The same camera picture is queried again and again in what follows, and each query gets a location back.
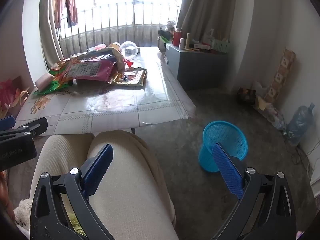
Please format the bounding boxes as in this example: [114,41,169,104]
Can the orange brown cloth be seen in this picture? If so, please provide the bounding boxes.
[0,170,15,220]

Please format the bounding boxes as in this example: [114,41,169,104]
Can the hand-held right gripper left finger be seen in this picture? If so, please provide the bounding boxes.
[30,144,115,240]

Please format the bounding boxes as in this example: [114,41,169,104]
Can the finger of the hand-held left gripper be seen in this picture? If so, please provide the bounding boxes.
[0,116,16,130]
[15,117,48,138]

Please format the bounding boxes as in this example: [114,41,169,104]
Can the floral plastic tablecloth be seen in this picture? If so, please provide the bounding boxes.
[14,46,197,137]

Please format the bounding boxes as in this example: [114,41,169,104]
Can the green storage basket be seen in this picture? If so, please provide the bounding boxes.
[211,39,232,53]

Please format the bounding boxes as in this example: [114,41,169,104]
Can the pink snack bag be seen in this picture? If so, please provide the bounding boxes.
[60,54,118,83]

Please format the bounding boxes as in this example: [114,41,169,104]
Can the person's right leg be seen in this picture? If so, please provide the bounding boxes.
[66,130,179,240]

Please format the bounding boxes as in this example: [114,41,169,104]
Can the pile of plastic bags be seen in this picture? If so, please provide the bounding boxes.
[252,81,285,129]

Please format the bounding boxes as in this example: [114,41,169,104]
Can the person's left leg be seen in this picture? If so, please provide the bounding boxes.
[30,134,95,205]

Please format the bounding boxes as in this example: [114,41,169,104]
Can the white plastic bag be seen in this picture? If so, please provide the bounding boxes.
[202,29,215,44]

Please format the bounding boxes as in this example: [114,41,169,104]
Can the hanging pink clothes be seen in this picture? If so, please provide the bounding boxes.
[54,0,78,29]

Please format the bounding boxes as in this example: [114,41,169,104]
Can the metal window railing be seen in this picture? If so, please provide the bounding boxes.
[56,1,182,55]

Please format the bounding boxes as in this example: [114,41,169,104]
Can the silver snack bag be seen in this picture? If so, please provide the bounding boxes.
[70,47,118,60]

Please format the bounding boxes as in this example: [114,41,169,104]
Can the green snack bag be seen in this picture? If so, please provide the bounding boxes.
[34,60,75,95]

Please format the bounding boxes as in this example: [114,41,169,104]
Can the floor cables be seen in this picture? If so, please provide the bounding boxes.
[285,130,320,173]

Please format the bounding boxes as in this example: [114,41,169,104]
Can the red snack packet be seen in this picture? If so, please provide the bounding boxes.
[87,44,107,52]

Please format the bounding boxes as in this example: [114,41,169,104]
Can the white plastic drawer unit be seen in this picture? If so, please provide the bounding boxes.
[309,155,320,188]

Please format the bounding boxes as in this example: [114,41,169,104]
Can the blue water jug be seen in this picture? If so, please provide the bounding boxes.
[286,102,315,147]

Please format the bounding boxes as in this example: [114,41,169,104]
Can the gold snack bag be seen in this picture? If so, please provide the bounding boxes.
[114,67,148,87]

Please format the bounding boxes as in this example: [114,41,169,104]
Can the clear plastic container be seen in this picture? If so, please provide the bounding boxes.
[120,41,139,60]

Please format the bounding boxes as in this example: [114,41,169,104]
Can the white fluffy cloth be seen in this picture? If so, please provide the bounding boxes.
[14,199,33,232]

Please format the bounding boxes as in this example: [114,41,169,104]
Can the beige curtain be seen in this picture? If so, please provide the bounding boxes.
[39,0,64,70]
[179,0,255,45]

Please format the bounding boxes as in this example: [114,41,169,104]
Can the person's leg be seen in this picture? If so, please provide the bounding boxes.
[66,130,179,240]
[30,134,95,205]

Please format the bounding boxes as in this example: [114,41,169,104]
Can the pink tissue pack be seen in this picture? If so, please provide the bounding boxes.
[35,73,54,90]

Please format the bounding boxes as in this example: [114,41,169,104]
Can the brown patterned roll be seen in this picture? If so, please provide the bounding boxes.
[265,49,297,103]

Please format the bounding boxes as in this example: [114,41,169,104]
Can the blue plastic basket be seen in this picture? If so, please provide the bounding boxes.
[199,121,248,172]

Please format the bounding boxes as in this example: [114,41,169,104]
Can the grey cabinet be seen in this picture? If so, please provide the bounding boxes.
[165,43,229,90]

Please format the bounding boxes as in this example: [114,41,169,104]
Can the dark printed box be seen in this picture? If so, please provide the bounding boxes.
[237,87,257,104]

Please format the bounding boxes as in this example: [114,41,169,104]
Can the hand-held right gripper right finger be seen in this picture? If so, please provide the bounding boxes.
[212,142,297,240]

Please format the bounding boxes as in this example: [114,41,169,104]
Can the red thermos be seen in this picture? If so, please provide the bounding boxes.
[172,27,183,47]

